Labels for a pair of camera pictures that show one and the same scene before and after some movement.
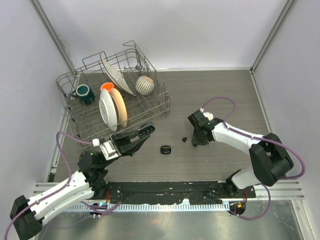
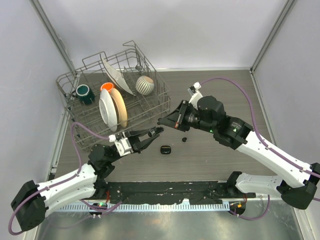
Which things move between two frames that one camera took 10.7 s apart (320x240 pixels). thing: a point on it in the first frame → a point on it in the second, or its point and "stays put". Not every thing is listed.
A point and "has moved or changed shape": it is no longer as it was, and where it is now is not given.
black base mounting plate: x=192 y=192 stays put
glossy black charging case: x=165 y=149 stays put
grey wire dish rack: x=112 y=94 stays put
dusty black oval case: x=145 y=129 has moved or changed shape
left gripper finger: x=131 y=148 → x=146 y=143
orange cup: x=107 y=86 stays put
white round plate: x=107 y=110 stays put
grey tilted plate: x=115 y=74 stays put
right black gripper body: x=197 y=138 → x=183 y=124
